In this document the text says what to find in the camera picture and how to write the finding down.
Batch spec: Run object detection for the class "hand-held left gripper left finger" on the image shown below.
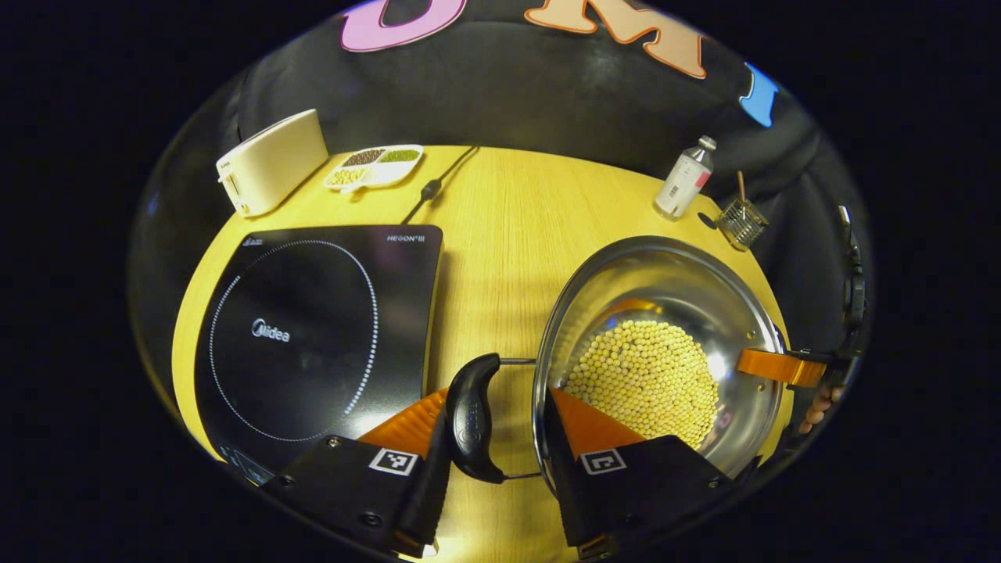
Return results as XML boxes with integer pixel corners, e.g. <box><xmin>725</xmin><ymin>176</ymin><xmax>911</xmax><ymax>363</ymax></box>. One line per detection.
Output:
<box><xmin>262</xmin><ymin>387</ymin><xmax>456</xmax><ymax>561</ymax></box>

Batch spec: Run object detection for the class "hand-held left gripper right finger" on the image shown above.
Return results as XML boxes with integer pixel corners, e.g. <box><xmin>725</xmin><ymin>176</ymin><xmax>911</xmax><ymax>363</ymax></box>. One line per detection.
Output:
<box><xmin>544</xmin><ymin>387</ymin><xmax>761</xmax><ymax>561</ymax></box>

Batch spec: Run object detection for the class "pile of yellow soybeans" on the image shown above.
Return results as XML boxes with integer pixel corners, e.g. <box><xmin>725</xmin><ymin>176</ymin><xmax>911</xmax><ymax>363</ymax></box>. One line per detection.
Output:
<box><xmin>563</xmin><ymin>319</ymin><xmax>720</xmax><ymax>450</ymax></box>

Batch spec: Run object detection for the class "steel pot with black handle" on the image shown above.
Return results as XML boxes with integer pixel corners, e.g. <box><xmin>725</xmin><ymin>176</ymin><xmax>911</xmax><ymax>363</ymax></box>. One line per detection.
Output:
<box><xmin>446</xmin><ymin>235</ymin><xmax>787</xmax><ymax>501</ymax></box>

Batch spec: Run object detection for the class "black induction cooktop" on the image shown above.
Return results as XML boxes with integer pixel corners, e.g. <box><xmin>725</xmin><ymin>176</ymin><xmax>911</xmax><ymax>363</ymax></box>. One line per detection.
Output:
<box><xmin>194</xmin><ymin>225</ymin><xmax>444</xmax><ymax>486</ymax></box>

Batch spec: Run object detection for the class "small glass cup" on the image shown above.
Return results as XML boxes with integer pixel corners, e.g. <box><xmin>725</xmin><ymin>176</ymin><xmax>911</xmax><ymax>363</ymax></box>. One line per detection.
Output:
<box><xmin>718</xmin><ymin>197</ymin><xmax>770</xmax><ymax>252</ymax></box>

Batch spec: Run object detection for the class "clear plastic bottle white label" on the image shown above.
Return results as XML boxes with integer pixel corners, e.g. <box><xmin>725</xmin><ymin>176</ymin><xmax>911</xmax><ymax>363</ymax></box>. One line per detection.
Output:
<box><xmin>654</xmin><ymin>135</ymin><xmax>717</xmax><ymax>222</ymax></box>

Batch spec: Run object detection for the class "white divided dish of beans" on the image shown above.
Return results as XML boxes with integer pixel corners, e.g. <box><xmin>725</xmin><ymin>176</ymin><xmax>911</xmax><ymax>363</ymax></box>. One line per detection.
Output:
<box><xmin>324</xmin><ymin>144</ymin><xmax>425</xmax><ymax>195</ymax></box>

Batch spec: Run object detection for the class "white toaster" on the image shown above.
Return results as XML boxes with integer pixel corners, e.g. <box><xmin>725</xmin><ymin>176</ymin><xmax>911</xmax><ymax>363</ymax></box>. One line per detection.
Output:
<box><xmin>216</xmin><ymin>109</ymin><xmax>329</xmax><ymax>217</ymax></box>

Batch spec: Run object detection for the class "black power cable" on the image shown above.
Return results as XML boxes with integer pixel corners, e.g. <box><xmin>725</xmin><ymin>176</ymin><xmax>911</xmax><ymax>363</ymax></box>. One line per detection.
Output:
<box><xmin>400</xmin><ymin>145</ymin><xmax>479</xmax><ymax>226</ymax></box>

